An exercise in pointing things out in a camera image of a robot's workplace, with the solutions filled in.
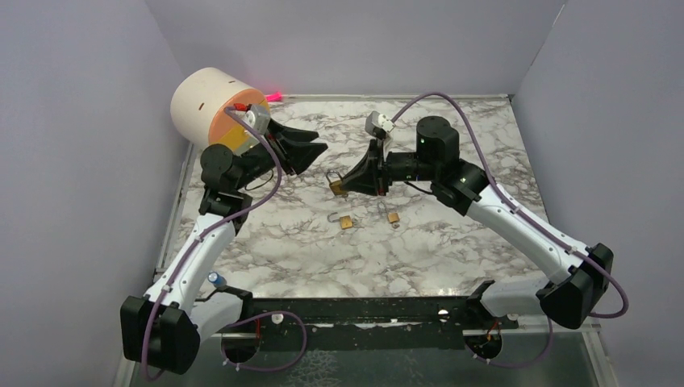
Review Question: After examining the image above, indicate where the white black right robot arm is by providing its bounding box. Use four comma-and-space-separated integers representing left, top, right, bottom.
340, 111, 614, 329

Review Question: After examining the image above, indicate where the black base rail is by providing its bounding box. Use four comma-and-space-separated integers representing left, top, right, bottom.
214, 296, 517, 359

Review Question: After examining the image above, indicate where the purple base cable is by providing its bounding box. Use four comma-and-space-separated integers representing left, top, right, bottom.
221, 311, 310, 373
463, 314, 554, 369

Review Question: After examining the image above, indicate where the small brass padlock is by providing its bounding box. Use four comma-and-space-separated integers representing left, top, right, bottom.
377, 201, 400, 229

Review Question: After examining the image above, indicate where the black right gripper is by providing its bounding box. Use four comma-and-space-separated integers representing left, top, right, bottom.
340, 139, 439, 196

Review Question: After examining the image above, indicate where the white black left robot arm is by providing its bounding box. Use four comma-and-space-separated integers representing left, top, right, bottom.
120, 120, 327, 375

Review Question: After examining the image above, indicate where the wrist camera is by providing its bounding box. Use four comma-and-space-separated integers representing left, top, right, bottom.
236, 104, 271, 135
365, 110, 395, 140

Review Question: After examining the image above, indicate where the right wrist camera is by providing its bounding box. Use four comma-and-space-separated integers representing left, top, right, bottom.
365, 110, 395, 140

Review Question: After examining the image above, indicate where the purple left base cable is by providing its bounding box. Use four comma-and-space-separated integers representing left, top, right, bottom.
221, 311, 310, 373

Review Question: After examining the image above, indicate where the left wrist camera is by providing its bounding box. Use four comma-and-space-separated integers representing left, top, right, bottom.
236, 104, 271, 135

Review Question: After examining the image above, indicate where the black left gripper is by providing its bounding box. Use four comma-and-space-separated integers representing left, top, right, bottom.
234, 118, 328, 191

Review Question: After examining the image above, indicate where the pink marker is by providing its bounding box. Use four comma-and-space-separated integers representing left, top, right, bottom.
265, 93, 283, 102

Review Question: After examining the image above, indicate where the brass padlock with key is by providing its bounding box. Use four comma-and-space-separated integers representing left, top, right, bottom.
325, 169, 348, 198

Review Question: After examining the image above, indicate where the round cream drawer box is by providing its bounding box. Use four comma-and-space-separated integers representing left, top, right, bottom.
170, 67, 270, 155

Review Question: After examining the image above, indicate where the open brass padlock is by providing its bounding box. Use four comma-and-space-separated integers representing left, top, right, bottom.
327, 212, 354, 230

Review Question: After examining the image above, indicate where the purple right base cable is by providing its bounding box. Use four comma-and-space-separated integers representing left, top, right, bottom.
463, 314, 554, 369

